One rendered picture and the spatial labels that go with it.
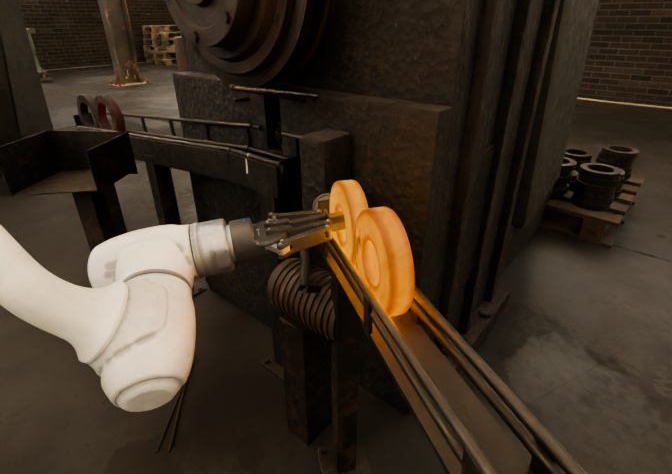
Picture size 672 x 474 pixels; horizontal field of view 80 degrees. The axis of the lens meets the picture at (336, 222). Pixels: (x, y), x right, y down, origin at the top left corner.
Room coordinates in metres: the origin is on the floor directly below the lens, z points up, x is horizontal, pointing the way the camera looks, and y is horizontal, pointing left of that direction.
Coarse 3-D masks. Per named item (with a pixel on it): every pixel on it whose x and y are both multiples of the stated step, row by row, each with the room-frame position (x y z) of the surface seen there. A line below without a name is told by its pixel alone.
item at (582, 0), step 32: (576, 0) 1.41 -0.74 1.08; (576, 32) 1.50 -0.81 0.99; (576, 64) 1.60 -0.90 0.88; (544, 96) 1.41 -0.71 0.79; (576, 96) 1.73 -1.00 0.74; (544, 128) 1.43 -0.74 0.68; (544, 160) 1.49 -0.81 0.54; (544, 192) 1.61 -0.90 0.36; (512, 224) 1.51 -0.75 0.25; (512, 256) 1.58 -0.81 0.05
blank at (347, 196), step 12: (348, 180) 0.65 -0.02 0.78; (336, 192) 0.65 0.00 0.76; (348, 192) 0.61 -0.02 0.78; (360, 192) 0.61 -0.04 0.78; (336, 204) 0.65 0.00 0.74; (348, 204) 0.59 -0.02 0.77; (360, 204) 0.59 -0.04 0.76; (348, 216) 0.58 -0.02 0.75; (348, 228) 0.58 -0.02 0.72; (336, 240) 0.65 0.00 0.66; (348, 240) 0.58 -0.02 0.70; (348, 252) 0.58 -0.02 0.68
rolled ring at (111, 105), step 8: (96, 96) 1.63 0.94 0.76; (104, 96) 1.60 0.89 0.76; (96, 104) 1.64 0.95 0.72; (104, 104) 1.59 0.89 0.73; (112, 104) 1.57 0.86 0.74; (96, 112) 1.65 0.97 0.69; (104, 112) 1.66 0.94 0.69; (112, 112) 1.56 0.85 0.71; (120, 112) 1.57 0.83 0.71; (104, 120) 1.66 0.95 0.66; (112, 120) 1.57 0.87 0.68; (120, 120) 1.56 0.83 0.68; (104, 128) 1.64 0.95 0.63; (120, 128) 1.56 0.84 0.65
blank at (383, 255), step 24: (360, 216) 0.53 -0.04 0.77; (384, 216) 0.48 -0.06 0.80; (360, 240) 0.53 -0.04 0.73; (384, 240) 0.44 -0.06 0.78; (408, 240) 0.44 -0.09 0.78; (360, 264) 0.52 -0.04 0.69; (384, 264) 0.43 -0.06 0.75; (408, 264) 0.42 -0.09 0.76; (384, 288) 0.43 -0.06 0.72; (408, 288) 0.41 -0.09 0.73
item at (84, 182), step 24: (24, 144) 1.14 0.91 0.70; (48, 144) 1.23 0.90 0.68; (72, 144) 1.24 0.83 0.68; (96, 144) 1.23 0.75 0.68; (120, 144) 1.17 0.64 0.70; (24, 168) 1.11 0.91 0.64; (48, 168) 1.20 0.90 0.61; (72, 168) 1.24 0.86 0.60; (96, 168) 1.04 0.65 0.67; (120, 168) 1.15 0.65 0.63; (24, 192) 1.06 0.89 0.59; (48, 192) 1.04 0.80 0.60; (72, 192) 1.03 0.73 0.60; (96, 192) 1.13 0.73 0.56; (96, 216) 1.10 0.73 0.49; (96, 240) 1.10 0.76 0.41
